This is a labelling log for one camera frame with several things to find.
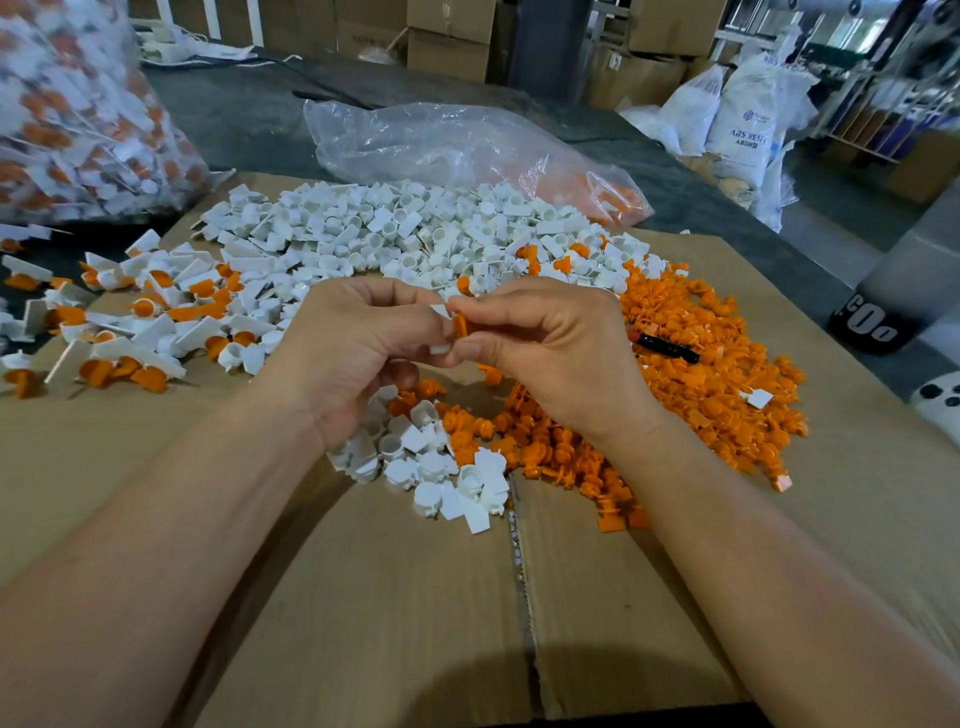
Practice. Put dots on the person's left hand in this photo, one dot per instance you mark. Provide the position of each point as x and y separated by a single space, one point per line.
337 337

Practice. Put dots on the person's right hand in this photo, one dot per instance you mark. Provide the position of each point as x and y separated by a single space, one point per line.
570 352

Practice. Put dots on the person's right thumb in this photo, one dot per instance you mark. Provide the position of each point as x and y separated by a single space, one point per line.
487 349

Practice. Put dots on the person's left thumb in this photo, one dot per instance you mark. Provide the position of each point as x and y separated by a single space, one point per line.
416 324

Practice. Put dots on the white plastic cap piece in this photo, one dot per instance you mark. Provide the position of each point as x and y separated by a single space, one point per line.
441 349

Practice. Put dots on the orange plastic plug piece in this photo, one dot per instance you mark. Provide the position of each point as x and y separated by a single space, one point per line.
460 325

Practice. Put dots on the person's left forearm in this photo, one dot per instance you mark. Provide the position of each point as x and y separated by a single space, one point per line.
150 555

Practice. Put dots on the person's right forearm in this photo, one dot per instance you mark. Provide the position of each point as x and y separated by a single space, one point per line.
757 592

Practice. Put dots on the pile of white caps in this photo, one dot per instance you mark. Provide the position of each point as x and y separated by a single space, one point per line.
420 232

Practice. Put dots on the empty clear plastic bag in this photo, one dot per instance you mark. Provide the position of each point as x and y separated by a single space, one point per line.
450 150

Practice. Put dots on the black marker pen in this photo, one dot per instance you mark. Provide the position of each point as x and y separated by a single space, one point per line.
667 349

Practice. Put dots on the pile of orange plugs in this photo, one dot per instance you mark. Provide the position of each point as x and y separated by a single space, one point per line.
697 352

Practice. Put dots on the pile of assembled white-orange parts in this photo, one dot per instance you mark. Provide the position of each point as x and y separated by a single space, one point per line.
150 300

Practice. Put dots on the brown cardboard box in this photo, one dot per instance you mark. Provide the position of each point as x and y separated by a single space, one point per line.
450 19
371 26
634 79
448 58
675 26

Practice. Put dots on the brown cardboard sheet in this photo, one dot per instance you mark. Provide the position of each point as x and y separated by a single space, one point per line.
390 607

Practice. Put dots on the dark grey pillar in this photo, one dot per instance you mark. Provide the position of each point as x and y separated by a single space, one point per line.
551 45

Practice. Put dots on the small white sack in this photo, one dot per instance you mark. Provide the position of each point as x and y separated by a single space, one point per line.
690 109

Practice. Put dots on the large white printed sack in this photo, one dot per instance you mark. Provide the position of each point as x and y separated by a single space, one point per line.
742 124

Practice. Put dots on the clear bag of assembled parts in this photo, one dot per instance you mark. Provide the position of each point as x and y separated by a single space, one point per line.
75 120

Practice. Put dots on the white object with black dots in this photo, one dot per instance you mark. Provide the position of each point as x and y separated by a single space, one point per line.
941 409

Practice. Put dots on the white metal rack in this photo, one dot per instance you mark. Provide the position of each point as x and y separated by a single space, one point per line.
885 112

